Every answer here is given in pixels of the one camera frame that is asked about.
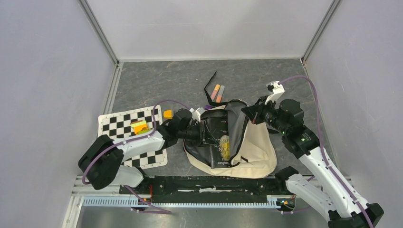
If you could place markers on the colourful block stack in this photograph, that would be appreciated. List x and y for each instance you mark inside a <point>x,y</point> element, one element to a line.
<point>139,127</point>

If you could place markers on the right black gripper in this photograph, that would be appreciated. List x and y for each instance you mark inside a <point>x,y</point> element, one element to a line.
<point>257,109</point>

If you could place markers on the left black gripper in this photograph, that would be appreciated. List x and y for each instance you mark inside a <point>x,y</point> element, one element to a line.
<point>205,137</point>

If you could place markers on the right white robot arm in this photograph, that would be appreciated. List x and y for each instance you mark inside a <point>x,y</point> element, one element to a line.
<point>338,202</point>

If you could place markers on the coral highlighter pen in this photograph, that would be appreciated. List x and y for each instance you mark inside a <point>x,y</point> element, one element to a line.
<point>220,94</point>

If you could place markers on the yellow cube block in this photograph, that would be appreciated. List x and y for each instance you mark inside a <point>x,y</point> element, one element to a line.
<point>168,114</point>

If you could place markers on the black book gold emblem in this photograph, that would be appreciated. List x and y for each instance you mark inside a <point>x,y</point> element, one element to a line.
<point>213,148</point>

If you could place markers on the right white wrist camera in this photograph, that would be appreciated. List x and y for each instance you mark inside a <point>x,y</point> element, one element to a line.
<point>276,90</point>

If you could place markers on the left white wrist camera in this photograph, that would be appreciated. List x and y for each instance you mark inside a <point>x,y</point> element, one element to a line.
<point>196,113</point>

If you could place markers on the checkered chess mat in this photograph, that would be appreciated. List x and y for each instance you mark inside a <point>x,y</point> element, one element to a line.
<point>118,125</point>

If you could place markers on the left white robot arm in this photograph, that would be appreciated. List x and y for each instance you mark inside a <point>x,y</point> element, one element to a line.
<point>102,162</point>

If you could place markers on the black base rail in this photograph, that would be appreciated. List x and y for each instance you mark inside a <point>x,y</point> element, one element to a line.
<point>168,192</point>

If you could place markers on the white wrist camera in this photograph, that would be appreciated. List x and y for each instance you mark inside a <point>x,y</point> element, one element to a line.
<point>276,90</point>
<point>196,113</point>

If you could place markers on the cream canvas backpack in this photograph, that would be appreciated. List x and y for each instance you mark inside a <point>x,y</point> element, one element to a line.
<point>243,149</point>

